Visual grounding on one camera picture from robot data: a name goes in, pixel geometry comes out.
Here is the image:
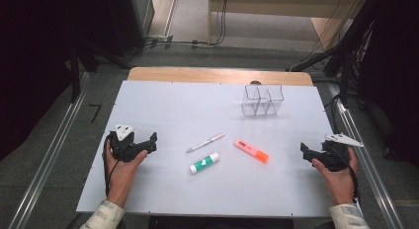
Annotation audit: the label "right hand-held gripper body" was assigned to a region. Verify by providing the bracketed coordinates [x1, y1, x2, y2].
[317, 133, 365, 172]

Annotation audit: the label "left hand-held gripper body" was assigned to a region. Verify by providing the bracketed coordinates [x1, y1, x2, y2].
[107, 123, 148, 163]

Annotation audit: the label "white pen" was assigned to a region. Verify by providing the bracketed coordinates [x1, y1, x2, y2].
[185, 132, 227, 155]

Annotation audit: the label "green glue stick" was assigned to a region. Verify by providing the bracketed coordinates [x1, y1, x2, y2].
[189, 151, 220, 175]

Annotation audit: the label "orange highlighter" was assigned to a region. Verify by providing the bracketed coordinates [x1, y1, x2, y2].
[233, 138, 270, 164]

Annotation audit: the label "clear plastic organizer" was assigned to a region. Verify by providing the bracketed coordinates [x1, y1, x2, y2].
[240, 84, 285, 117]

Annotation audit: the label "person's left hand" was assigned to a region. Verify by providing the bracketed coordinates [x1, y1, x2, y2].
[102, 149, 149, 208]

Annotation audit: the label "person's right hand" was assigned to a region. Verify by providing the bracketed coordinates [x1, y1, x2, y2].
[311, 147, 360, 207]

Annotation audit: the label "white table board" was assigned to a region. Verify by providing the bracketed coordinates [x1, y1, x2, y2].
[76, 80, 364, 218]

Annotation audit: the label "black tripod stand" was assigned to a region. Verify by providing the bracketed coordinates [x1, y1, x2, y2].
[67, 40, 129, 104]

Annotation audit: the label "dark curtain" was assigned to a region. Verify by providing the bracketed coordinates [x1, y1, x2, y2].
[359, 0, 419, 168]
[0, 0, 110, 161]

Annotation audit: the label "dark cabinet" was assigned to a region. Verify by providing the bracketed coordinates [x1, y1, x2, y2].
[105, 0, 156, 57]

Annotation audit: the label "light wooden furniture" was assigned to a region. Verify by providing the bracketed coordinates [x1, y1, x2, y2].
[207, 0, 367, 52]

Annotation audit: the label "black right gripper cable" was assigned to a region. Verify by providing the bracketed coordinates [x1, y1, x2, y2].
[329, 144, 362, 203]

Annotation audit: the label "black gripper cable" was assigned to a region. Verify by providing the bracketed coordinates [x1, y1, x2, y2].
[103, 136, 122, 197]
[329, 144, 362, 203]

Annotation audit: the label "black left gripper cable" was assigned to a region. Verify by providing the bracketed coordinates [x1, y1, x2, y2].
[103, 136, 122, 197]

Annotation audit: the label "black stand with cables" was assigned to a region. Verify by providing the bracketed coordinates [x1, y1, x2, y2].
[286, 21, 377, 109]

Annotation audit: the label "floor cables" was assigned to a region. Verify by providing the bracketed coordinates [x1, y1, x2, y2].
[125, 0, 230, 59]

